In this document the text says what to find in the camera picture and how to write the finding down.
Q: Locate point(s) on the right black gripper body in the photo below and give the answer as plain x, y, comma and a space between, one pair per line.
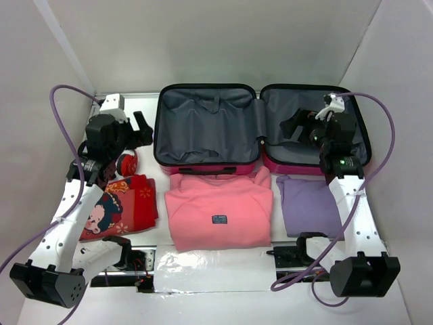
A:
301, 122

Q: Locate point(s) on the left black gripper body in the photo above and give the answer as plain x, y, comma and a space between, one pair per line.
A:
128, 137

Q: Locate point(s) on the red black headphones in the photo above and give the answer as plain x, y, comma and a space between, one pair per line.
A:
126, 165

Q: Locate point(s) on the pink children's suitcase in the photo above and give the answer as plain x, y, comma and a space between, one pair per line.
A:
217, 126

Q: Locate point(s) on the red cartoon blanket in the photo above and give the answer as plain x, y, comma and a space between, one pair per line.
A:
127, 206

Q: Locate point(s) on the purple shirt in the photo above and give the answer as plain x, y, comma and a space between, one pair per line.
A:
308, 206

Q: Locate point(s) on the pink sweatshirt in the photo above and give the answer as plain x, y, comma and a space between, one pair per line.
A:
216, 212

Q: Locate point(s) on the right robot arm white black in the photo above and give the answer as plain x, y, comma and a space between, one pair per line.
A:
356, 260

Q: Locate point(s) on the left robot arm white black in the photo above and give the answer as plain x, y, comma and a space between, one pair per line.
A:
59, 269

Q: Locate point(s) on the shiny white taped sheet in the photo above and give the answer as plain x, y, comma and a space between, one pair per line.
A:
233, 270

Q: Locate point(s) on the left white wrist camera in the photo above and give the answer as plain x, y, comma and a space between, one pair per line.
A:
114, 106

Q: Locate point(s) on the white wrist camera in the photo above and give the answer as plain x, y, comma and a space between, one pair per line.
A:
333, 104
114, 106

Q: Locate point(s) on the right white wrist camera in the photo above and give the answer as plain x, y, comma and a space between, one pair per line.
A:
333, 104

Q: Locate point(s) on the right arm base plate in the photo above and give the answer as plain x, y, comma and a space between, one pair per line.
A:
288, 260

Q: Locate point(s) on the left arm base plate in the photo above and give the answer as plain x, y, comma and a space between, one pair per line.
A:
138, 274

